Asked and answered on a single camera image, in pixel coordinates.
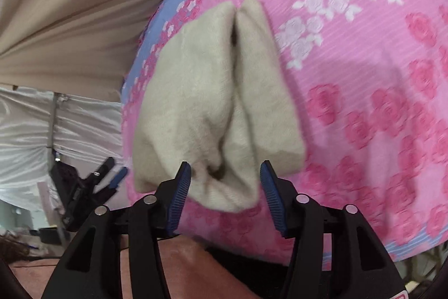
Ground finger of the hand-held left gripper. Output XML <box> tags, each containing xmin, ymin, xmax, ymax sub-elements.
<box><xmin>92</xmin><ymin>157</ymin><xmax>116</xmax><ymax>180</ymax></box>
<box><xmin>105</xmin><ymin>166</ymin><xmax>129</xmax><ymax>190</ymax></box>

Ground pink rose print bedsheet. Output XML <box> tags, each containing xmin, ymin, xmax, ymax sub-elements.
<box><xmin>121</xmin><ymin>0</ymin><xmax>448</xmax><ymax>266</ymax></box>

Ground white satin cloth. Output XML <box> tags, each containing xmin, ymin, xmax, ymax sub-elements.
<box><xmin>0</xmin><ymin>85</ymin><xmax>125</xmax><ymax>216</ymax></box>

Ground reddish brown cloth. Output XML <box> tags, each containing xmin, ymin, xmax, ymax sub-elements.
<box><xmin>10</xmin><ymin>236</ymin><xmax>267</xmax><ymax>299</ymax></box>

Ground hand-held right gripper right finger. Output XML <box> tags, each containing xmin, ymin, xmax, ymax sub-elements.
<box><xmin>260</xmin><ymin>160</ymin><xmax>409</xmax><ymax>299</ymax></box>

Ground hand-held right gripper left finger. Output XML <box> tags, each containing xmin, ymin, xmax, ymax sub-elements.
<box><xmin>41</xmin><ymin>161</ymin><xmax>192</xmax><ymax>299</ymax></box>

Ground beige cloth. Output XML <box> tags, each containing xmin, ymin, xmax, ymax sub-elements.
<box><xmin>0</xmin><ymin>0</ymin><xmax>225</xmax><ymax>104</ymax></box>

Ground cream knit sweater black hearts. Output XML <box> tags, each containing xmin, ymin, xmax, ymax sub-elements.
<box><xmin>133</xmin><ymin>0</ymin><xmax>307</xmax><ymax>214</ymax></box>

